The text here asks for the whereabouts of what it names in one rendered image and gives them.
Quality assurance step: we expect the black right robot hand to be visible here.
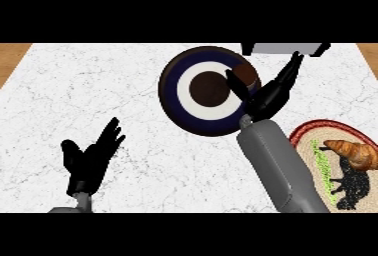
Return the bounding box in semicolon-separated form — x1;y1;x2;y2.
225;50;306;123

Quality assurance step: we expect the navy and white round plate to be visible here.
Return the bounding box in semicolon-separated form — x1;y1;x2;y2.
157;45;264;138

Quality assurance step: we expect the golden brown croissant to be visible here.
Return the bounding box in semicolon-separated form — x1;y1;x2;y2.
323;139;378;172

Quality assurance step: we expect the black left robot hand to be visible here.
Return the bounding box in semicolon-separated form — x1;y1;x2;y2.
60;116;128;197

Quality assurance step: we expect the grey appliance with black legs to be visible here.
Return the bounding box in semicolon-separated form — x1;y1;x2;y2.
240;43;333;58

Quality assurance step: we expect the beige red-rimmed oval placemat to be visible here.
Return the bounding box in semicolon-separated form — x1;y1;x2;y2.
289;119;378;214

